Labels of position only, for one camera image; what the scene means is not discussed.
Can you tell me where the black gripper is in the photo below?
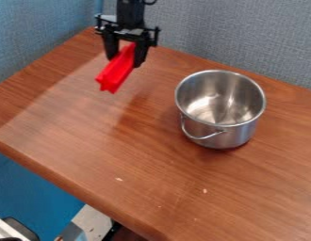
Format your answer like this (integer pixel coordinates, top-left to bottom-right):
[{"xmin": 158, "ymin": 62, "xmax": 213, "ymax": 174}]
[{"xmin": 95, "ymin": 0, "xmax": 159, "ymax": 68}]

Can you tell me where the red plastic block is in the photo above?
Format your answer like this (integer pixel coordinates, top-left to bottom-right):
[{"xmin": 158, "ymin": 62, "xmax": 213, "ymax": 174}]
[{"xmin": 95, "ymin": 43, "xmax": 135, "ymax": 93}]

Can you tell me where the stainless steel pot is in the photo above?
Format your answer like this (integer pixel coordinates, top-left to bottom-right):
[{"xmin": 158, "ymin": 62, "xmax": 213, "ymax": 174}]
[{"xmin": 174, "ymin": 70, "xmax": 266, "ymax": 150}]

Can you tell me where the white grey object under table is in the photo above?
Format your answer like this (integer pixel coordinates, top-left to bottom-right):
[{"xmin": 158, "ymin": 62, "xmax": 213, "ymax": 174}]
[{"xmin": 55, "ymin": 205, "xmax": 111, "ymax": 241}]

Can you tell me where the black white object bottom left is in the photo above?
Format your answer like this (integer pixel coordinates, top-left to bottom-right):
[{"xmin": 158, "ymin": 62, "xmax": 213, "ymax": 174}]
[{"xmin": 0, "ymin": 217, "xmax": 39, "ymax": 241}]

